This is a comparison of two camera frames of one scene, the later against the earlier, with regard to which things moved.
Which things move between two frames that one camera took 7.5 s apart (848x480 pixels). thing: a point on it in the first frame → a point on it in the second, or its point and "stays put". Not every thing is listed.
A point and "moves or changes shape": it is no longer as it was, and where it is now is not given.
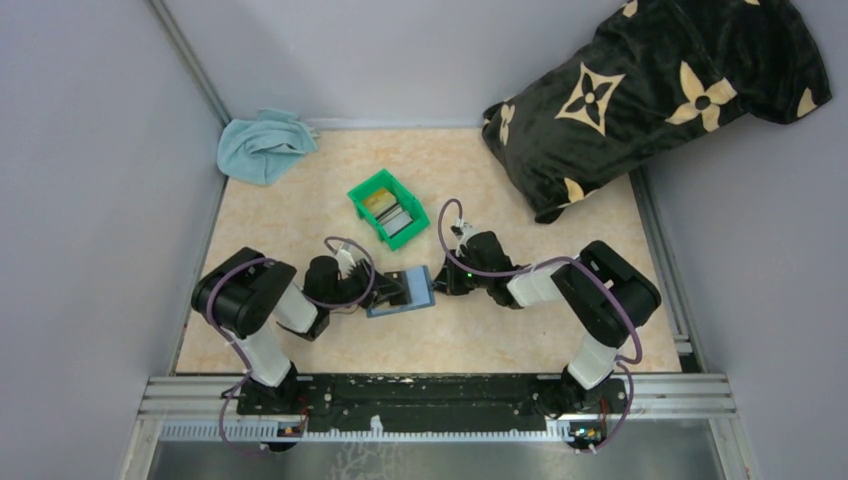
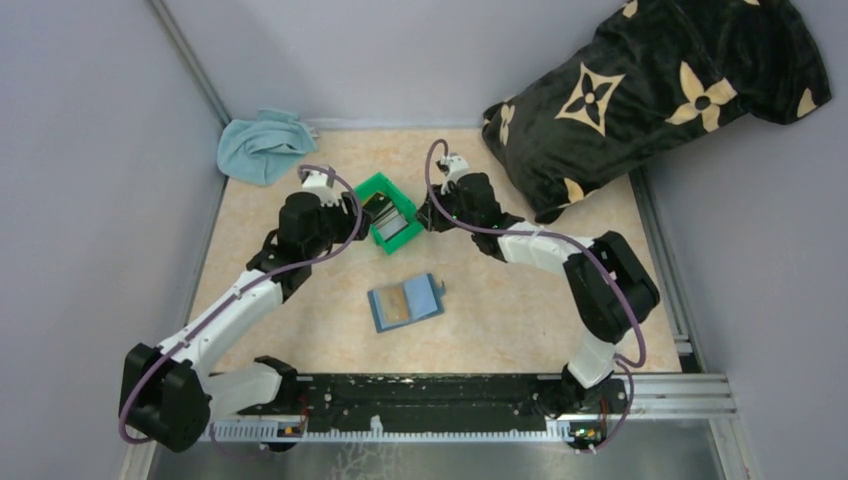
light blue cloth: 260,150 stays put
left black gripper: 382,289 → 357,221
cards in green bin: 385,209 stays put
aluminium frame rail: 208,409 stays put
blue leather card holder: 421,290 moves or changes shape
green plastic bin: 383,179 stays put
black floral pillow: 656,74 stays put
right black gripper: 451,278 → 433,213
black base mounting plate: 433,404 stays put
